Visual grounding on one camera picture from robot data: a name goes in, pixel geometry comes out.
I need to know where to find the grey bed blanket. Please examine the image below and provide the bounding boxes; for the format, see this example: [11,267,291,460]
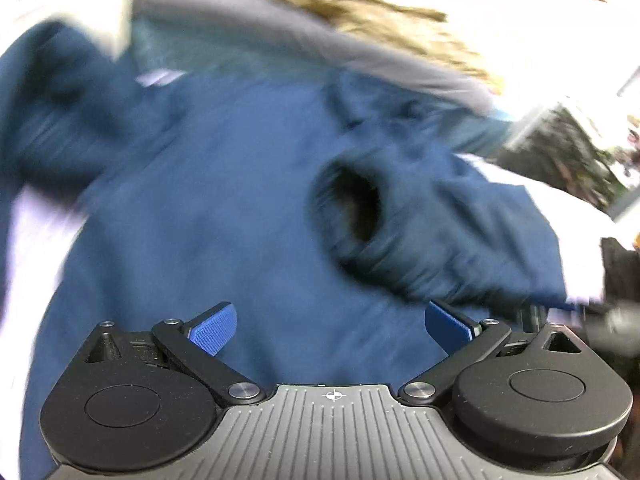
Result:
[131,0,502,117]

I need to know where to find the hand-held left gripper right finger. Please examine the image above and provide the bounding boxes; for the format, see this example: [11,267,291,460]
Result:
[398,300,588,407]

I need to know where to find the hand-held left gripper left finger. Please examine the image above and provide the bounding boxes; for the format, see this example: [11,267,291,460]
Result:
[84,301,268,408]

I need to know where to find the white machine with knobs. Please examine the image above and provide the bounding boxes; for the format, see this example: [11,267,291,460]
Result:
[0,0,137,59]

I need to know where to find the dark mottled object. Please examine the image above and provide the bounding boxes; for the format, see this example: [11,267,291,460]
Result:
[502,102,640,213]

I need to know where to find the navy blue padded jacket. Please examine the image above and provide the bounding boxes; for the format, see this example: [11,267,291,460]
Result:
[0,20,577,466]

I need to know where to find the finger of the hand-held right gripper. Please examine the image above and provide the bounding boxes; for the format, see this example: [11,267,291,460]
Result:
[515,301,577,335]

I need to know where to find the olive brown coat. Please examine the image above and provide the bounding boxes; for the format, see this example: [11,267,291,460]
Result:
[252,0,506,92]

